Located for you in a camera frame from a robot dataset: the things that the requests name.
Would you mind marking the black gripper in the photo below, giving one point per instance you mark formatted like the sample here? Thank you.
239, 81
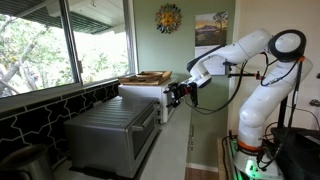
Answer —
183, 90

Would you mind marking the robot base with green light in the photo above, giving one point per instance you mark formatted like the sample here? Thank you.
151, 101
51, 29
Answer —
256, 166

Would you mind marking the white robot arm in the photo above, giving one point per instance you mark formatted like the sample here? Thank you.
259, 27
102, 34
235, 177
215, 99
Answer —
260, 100

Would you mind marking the white countertop oven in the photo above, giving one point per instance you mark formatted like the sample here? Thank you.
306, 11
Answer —
143, 92

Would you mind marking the silver toaster oven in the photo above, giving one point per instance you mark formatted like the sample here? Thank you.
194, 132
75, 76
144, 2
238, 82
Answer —
113, 133

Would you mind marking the metal door knob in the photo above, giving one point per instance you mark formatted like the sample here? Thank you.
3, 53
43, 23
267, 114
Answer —
314, 102

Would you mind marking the wooden tray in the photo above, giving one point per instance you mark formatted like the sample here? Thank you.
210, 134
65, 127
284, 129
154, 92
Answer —
146, 80

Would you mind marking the black rod with orange clamp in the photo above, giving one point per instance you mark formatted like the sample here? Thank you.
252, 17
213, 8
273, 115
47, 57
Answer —
243, 74

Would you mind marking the black upright pole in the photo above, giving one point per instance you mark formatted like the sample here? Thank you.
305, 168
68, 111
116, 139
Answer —
283, 111

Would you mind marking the black equipment case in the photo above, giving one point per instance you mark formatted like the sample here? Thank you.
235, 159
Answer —
300, 153

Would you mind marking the metal pot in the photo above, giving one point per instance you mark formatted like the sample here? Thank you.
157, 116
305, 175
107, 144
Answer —
26, 163

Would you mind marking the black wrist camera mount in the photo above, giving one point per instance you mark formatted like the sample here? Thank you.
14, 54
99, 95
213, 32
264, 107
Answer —
194, 95

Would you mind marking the landscape wall calendar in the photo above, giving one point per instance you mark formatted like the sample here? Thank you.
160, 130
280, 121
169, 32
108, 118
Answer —
211, 33

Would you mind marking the colourful sun wall ornament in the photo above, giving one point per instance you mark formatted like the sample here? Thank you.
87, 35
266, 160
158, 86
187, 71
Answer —
168, 18

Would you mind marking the grey window frame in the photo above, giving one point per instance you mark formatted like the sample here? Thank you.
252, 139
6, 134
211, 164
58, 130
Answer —
71, 46

